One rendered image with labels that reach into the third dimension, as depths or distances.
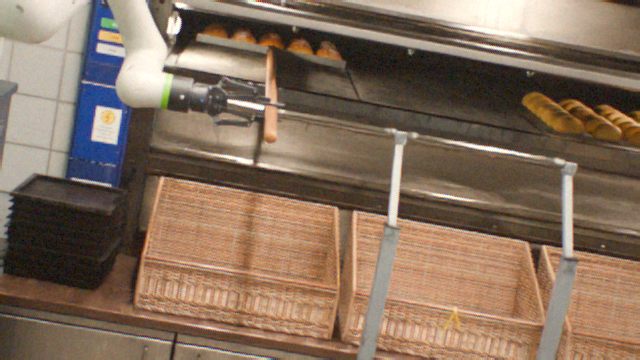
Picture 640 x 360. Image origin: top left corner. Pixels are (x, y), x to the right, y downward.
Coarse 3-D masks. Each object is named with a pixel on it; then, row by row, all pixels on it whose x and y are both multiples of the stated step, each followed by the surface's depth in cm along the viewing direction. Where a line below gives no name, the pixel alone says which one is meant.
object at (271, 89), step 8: (272, 56) 448; (272, 64) 427; (272, 72) 407; (272, 80) 389; (272, 88) 373; (272, 96) 358; (272, 112) 332; (264, 120) 326; (272, 120) 320; (264, 128) 314; (272, 128) 309; (264, 136) 304; (272, 136) 304
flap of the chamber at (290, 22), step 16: (176, 0) 378; (192, 0) 378; (208, 0) 378; (240, 16) 385; (256, 16) 379; (272, 16) 379; (288, 16) 380; (320, 32) 391; (336, 32) 381; (352, 32) 381; (368, 32) 381; (400, 48) 396; (416, 48) 384; (432, 48) 383; (448, 48) 383; (464, 48) 383; (496, 64) 390; (512, 64) 384; (528, 64) 385; (544, 64) 385; (576, 80) 399; (592, 80) 387; (608, 80) 386; (624, 80) 387
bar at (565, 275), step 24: (312, 120) 363; (336, 120) 364; (432, 144) 366; (456, 144) 366; (480, 144) 367; (552, 168) 369; (576, 168) 368; (384, 240) 347; (384, 264) 349; (576, 264) 350; (384, 288) 350; (552, 288) 355; (552, 312) 353; (552, 336) 354
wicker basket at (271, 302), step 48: (192, 192) 400; (240, 192) 401; (192, 240) 399; (240, 240) 401; (288, 240) 402; (336, 240) 385; (144, 288) 359; (192, 288) 384; (240, 288) 360; (288, 288) 361; (336, 288) 361
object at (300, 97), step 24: (168, 72) 397; (192, 72) 397; (288, 96) 399; (312, 96) 399; (336, 96) 404; (408, 120) 402; (432, 120) 402; (456, 120) 403; (528, 144) 405; (552, 144) 405; (576, 144) 405; (600, 144) 410
